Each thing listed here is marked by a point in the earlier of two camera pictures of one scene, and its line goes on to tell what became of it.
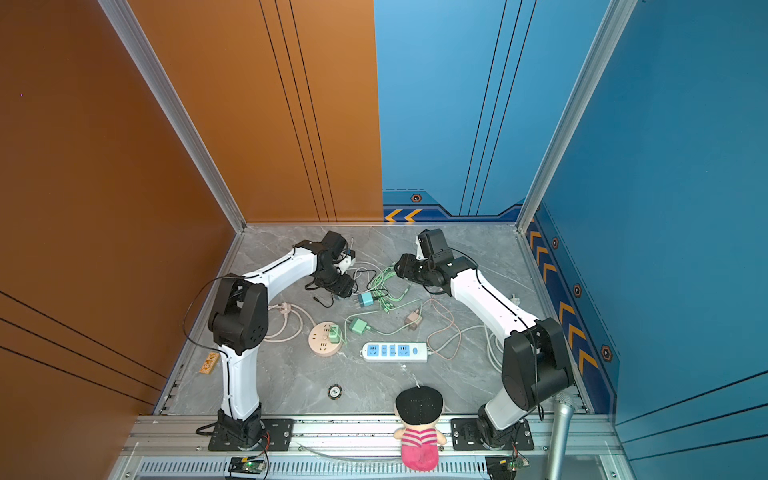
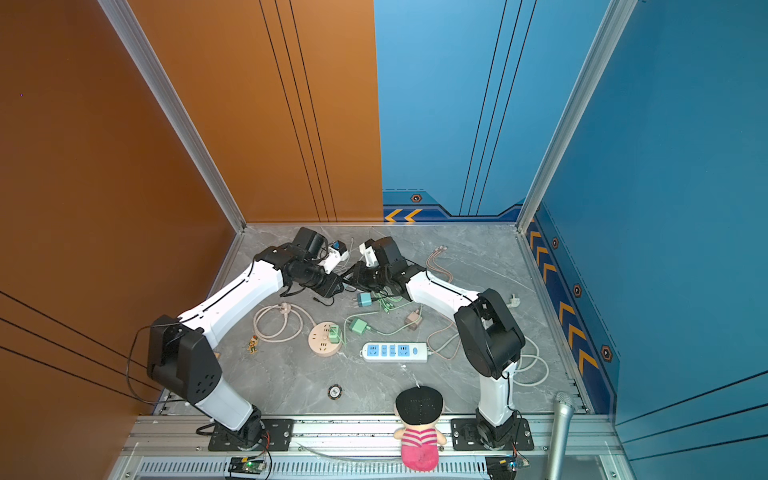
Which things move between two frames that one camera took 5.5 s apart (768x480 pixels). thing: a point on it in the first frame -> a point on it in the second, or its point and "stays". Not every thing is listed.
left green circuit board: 246,465 stays
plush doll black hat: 419,409 stays
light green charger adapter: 334,334 stays
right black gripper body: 419,270 -> 372,278
